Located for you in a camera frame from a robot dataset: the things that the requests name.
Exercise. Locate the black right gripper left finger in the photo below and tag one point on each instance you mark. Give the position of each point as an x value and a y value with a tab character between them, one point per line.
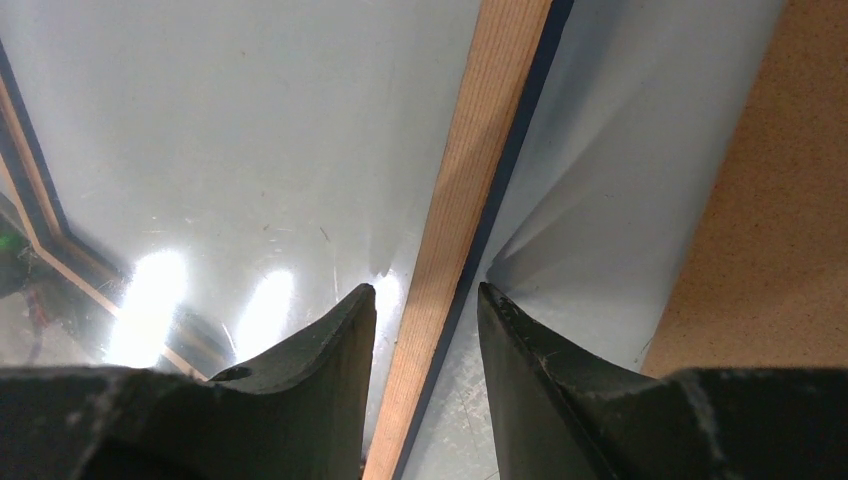
295	411

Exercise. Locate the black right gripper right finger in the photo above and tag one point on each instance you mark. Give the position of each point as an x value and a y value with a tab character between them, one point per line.
560	412

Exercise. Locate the wooden picture frame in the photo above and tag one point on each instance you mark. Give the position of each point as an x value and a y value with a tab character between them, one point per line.
507	39

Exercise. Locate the brown cardboard backing board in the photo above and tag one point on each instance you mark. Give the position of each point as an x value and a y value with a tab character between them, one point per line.
765	282

